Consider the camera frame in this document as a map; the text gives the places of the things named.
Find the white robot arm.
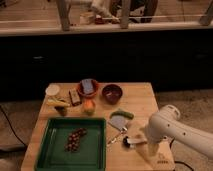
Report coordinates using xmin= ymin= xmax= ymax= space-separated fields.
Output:
xmin=145 ymin=105 xmax=213 ymax=159

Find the purple bowl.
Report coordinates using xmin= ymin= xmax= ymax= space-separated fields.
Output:
xmin=102 ymin=84 xmax=123 ymax=105

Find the orange bowl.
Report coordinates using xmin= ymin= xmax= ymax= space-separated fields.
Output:
xmin=77 ymin=79 xmax=99 ymax=98

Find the green cucumber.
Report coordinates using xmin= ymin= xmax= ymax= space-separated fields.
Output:
xmin=110 ymin=110 xmax=134 ymax=120

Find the green tray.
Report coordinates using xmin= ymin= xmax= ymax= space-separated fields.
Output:
xmin=34 ymin=117 xmax=106 ymax=171

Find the orange fruit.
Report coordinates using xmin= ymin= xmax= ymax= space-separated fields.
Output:
xmin=83 ymin=99 xmax=95 ymax=115

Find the bunch of red grapes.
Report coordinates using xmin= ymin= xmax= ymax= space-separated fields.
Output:
xmin=65 ymin=128 xmax=87 ymax=152

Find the blue sponge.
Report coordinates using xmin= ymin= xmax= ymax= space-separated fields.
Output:
xmin=82 ymin=79 xmax=94 ymax=94

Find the brown bread slice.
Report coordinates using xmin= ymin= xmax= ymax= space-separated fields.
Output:
xmin=69 ymin=89 xmax=81 ymax=106

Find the white round lid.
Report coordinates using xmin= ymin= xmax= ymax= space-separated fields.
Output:
xmin=45 ymin=84 xmax=60 ymax=96

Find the black cable right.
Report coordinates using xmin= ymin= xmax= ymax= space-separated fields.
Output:
xmin=169 ymin=138 xmax=196 ymax=171

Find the black cable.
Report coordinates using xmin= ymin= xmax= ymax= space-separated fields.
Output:
xmin=169 ymin=138 xmax=196 ymax=171
xmin=0 ymin=105 xmax=28 ymax=150

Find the black cable left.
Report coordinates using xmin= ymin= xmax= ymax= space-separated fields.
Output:
xmin=0 ymin=105 xmax=28 ymax=150

